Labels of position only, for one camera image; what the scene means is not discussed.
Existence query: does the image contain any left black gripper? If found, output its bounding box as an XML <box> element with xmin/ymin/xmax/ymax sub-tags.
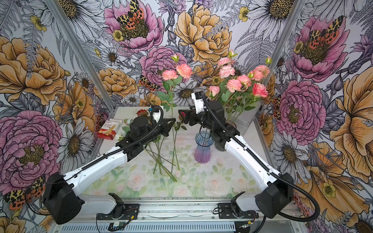
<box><xmin>140</xmin><ymin>118</ymin><xmax>176</xmax><ymax>145</ymax></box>

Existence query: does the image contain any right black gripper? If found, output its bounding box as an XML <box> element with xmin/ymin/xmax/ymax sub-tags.
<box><xmin>178</xmin><ymin>106</ymin><xmax>215</xmax><ymax>130</ymax></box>

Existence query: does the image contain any blue purple glass vase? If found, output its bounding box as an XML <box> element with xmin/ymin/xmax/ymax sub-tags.
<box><xmin>194</xmin><ymin>131</ymin><xmax>214</xmax><ymax>164</ymax></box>

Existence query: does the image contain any pink carnation stem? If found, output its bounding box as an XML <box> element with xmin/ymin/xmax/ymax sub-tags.
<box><xmin>217</xmin><ymin>50</ymin><xmax>237</xmax><ymax>83</ymax></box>
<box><xmin>158</xmin><ymin>54</ymin><xmax>192</xmax><ymax>171</ymax></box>

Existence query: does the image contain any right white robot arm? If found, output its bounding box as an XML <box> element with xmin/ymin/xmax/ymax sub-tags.
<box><xmin>178</xmin><ymin>91</ymin><xmax>293</xmax><ymax>218</ymax></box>

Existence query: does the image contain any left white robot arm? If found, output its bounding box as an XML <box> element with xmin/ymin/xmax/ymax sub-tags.
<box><xmin>42</xmin><ymin>105</ymin><xmax>176</xmax><ymax>225</ymax></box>

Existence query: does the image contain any pink rose bunch on table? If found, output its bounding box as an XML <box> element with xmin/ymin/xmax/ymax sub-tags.
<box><xmin>145</xmin><ymin>119</ymin><xmax>186</xmax><ymax>182</ymax></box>

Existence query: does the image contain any dark red flower stem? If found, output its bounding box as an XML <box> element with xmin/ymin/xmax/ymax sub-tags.
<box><xmin>137</xmin><ymin>109</ymin><xmax>149</xmax><ymax>117</ymax></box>

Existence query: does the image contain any green eucalyptus sprig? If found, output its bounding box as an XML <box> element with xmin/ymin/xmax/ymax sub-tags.
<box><xmin>120</xmin><ymin>118</ymin><xmax>133</xmax><ymax>137</ymax></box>

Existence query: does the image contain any silver metal box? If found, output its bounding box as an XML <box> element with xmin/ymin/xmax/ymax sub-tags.
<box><xmin>234</xmin><ymin>102</ymin><xmax>261</xmax><ymax>135</ymax></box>

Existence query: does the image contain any red white snack box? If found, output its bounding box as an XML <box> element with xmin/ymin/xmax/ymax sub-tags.
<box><xmin>97</xmin><ymin>119</ymin><xmax>122</xmax><ymax>140</ymax></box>

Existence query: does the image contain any white vent grille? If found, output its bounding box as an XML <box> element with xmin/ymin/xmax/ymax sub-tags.
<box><xmin>55</xmin><ymin>221</ymin><xmax>236</xmax><ymax>233</ymax></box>

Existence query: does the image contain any aluminium front rail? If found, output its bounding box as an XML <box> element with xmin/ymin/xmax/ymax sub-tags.
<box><xmin>52</xmin><ymin>199</ymin><xmax>304</xmax><ymax>223</ymax></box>

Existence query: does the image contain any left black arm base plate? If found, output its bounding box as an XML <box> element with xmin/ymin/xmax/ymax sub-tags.
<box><xmin>97</xmin><ymin>204</ymin><xmax>140</xmax><ymax>220</ymax></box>

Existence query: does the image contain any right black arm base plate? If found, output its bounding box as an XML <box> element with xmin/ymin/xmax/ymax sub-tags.
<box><xmin>217</xmin><ymin>203</ymin><xmax>259</xmax><ymax>220</ymax></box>

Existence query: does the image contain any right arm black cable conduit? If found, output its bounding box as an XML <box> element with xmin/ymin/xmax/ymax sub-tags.
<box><xmin>199</xmin><ymin>91</ymin><xmax>321</xmax><ymax>222</ymax></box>

